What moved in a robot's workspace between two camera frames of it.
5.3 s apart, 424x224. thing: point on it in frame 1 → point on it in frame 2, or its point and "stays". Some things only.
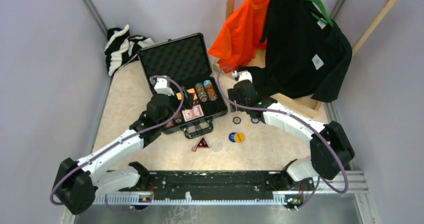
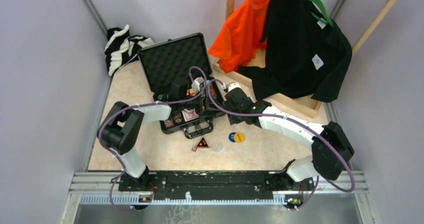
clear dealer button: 217,146 stays
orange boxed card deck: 191,90 stays
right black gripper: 232,95 → 233,120
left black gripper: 187,100 → 200,102
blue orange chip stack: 170,124 stays
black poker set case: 184,62 stays
